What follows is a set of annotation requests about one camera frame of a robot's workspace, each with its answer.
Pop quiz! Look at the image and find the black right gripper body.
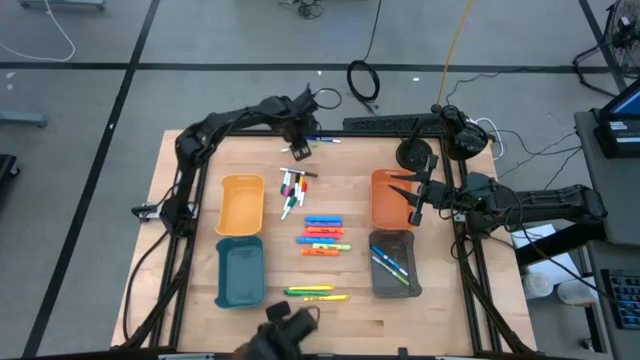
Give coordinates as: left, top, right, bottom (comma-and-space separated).
409, 153, 467, 227

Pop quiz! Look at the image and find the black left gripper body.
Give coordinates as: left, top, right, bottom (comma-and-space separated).
279, 85, 322, 163

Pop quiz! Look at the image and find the orange plastic bin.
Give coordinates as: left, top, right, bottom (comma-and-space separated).
370, 168, 417, 231

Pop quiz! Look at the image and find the grey translucent plastic bin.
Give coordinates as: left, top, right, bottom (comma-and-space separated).
368, 229, 424, 299

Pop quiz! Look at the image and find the black gooseneck desk lamp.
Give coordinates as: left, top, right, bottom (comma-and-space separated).
394, 103, 491, 174

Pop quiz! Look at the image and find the black power strip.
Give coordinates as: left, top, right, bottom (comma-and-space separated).
342, 113, 437, 133

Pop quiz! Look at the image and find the yellow plastic bin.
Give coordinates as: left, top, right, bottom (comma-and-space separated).
214, 173, 266, 237

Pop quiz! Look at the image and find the white paper sheet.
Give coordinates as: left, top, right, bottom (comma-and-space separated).
509, 223, 584, 287

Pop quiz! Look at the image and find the black desk support beam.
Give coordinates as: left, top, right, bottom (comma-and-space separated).
514, 219, 607, 269

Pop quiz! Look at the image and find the white lidded cup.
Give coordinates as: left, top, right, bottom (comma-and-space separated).
521, 271, 554, 301

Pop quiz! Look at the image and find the teal plastic bin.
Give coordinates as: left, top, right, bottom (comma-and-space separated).
214, 235, 266, 310

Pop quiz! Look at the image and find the clear plastic container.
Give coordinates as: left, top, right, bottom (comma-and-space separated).
556, 278, 599, 307

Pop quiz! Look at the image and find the black box with labels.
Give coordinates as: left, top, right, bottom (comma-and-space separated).
592, 118, 640, 160

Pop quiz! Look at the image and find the grey desk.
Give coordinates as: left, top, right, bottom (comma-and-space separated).
573, 108, 640, 354

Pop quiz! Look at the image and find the large monitor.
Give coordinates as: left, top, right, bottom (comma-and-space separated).
597, 78, 640, 122

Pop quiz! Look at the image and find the black keyboard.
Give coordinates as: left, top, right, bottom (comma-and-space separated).
600, 268, 640, 331

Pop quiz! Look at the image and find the black floor fan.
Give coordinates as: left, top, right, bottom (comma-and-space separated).
572, 0, 640, 100

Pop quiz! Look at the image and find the grey furniture base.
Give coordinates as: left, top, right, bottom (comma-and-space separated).
18, 0, 107, 12

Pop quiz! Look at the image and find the grey furniture foot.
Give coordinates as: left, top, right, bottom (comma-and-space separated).
0, 110, 49, 129

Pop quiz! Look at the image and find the black wheeled object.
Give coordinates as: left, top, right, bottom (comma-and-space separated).
0, 153, 22, 194

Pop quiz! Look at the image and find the black camera cable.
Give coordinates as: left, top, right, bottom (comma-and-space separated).
312, 86, 344, 112

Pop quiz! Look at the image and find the black aluminium table frame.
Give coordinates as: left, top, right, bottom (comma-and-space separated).
110, 111, 540, 360

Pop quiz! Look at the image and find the black coiled floor cable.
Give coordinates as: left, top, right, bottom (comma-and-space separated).
346, 0, 384, 117

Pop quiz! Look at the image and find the black cable tangle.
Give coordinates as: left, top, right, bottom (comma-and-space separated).
278, 0, 327, 21

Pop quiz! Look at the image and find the yellow hanging cable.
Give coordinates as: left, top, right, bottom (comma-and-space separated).
436, 0, 474, 108

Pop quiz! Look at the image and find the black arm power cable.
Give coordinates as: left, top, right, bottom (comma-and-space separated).
122, 233, 169, 342

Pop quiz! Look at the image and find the white floor cable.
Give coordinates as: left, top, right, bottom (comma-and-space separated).
0, 0, 78, 63

